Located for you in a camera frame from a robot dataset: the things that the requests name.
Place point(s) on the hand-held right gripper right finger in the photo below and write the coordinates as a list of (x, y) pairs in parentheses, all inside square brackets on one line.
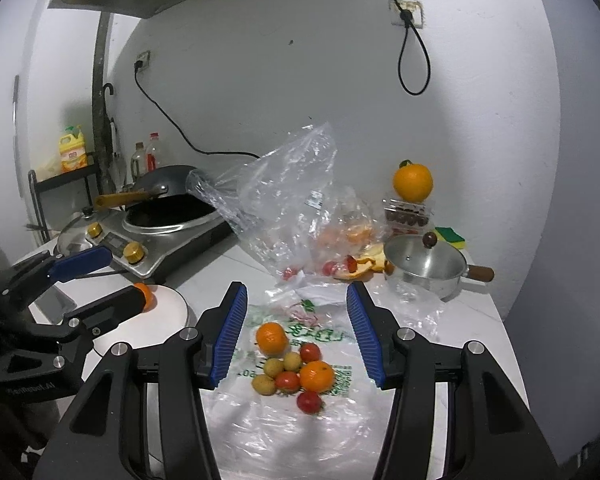
[(366, 340)]

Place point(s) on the red tomato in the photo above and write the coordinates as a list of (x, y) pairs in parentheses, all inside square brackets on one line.
[(287, 381), (290, 273), (308, 402), (310, 352), (328, 267)]

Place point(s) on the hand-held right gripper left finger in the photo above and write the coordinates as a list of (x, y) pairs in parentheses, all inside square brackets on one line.
[(229, 335)]

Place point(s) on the white round plate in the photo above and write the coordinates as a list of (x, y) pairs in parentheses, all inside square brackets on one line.
[(165, 310)]

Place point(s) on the large orange with leaf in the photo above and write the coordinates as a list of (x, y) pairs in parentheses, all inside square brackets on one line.
[(412, 182)]

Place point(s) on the clear plastic bag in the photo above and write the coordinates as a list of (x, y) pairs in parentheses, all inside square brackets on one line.
[(280, 195)]

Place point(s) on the grey vertical pipe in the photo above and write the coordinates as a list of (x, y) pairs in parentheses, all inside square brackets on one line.
[(100, 85)]

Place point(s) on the yellow green sponge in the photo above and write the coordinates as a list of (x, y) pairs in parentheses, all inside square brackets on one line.
[(450, 236)]

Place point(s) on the glass pot lid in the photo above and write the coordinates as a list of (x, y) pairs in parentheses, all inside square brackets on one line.
[(72, 238)]

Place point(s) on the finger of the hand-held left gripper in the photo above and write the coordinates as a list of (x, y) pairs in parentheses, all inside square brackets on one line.
[(80, 263), (115, 306)]

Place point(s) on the small orange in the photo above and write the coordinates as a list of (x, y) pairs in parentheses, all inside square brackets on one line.
[(316, 376), (150, 296), (271, 337)]

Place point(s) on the yellow longan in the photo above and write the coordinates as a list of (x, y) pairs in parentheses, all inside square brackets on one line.
[(263, 385), (273, 366), (291, 360)]

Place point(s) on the small wall outlet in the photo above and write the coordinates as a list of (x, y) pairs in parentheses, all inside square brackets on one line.
[(143, 59)]

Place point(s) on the yellow detergent bottle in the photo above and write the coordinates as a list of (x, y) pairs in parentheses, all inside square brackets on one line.
[(72, 152)]

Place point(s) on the oil bottle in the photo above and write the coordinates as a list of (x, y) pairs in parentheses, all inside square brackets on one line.
[(138, 162)]

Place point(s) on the silver induction cooker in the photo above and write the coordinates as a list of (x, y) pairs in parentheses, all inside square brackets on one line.
[(180, 251)]

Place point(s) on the steel pot lid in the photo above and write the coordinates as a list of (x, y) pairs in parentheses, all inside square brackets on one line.
[(422, 257)]

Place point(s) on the wide wall outlet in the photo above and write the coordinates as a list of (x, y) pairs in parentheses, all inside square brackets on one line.
[(412, 15)]

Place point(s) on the red fruit piece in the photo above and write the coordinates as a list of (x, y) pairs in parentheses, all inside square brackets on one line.
[(351, 262)]

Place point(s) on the orange peel scraps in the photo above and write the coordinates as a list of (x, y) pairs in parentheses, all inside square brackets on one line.
[(352, 234)]

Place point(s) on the black metal rack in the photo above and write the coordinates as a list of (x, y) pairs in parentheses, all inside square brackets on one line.
[(65, 180)]

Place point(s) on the black wok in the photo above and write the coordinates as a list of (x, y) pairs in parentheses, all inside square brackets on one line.
[(170, 211)]

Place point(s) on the orange peel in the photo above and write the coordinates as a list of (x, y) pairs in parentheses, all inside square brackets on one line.
[(367, 265)]

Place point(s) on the clear bottle with red cap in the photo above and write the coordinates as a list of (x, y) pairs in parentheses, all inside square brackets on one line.
[(153, 155)]

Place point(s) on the printed plastic bag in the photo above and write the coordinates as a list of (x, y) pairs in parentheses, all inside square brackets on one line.
[(280, 435)]

